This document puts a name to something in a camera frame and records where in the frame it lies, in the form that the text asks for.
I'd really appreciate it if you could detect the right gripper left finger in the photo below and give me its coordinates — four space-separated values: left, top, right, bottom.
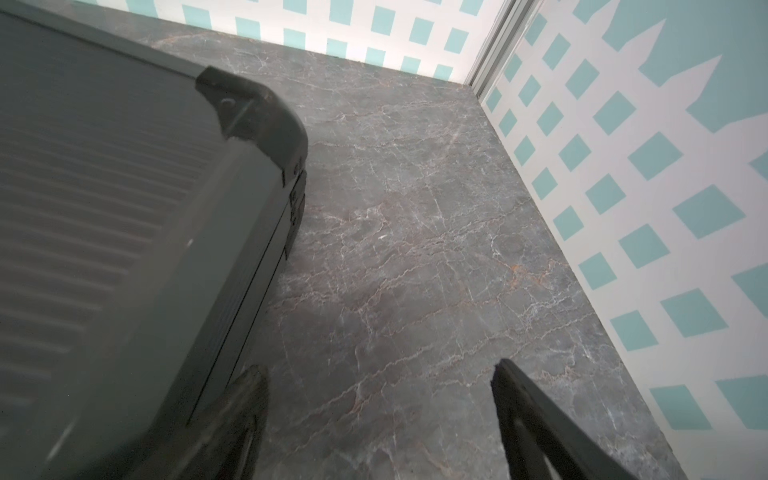
134 365 269 479

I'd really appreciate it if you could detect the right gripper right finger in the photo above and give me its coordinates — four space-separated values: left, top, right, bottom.
491 358 633 480

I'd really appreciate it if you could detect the black plastic poker case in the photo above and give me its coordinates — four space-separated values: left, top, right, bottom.
1 1 308 479

